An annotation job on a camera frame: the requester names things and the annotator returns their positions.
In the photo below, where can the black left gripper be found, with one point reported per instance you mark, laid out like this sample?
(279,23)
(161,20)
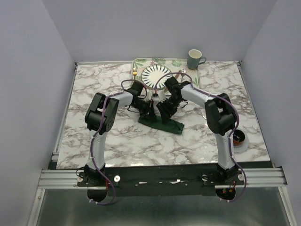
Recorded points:
(149,111)

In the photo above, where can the dark green cloth napkin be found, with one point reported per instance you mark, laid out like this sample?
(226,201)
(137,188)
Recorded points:
(171,126)

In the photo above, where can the gold fork green handle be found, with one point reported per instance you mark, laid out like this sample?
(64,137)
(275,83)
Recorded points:
(134,72)

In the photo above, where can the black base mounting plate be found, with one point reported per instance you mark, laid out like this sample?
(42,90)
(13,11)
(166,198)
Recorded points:
(195,179)

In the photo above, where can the silver fork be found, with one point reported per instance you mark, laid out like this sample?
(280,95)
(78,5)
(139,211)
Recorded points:
(198,111)

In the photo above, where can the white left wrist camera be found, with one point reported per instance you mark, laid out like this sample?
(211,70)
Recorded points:
(148,96)

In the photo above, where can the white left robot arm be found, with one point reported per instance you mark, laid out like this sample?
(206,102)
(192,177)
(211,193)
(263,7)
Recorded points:
(100,118)

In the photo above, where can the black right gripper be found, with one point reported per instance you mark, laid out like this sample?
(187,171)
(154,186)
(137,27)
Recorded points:
(167,114)

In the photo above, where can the white saucer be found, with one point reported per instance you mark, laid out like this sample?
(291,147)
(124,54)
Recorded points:
(243,146)

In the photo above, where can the striped white round plate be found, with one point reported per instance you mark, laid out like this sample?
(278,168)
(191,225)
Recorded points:
(151,76)

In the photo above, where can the green ceramic mug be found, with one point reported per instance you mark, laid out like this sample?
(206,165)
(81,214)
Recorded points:
(195,58)

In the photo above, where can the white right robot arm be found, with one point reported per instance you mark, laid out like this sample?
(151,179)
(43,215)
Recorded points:
(221,117)

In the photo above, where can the aluminium frame rail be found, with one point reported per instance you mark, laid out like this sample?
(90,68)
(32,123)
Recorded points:
(265,179)

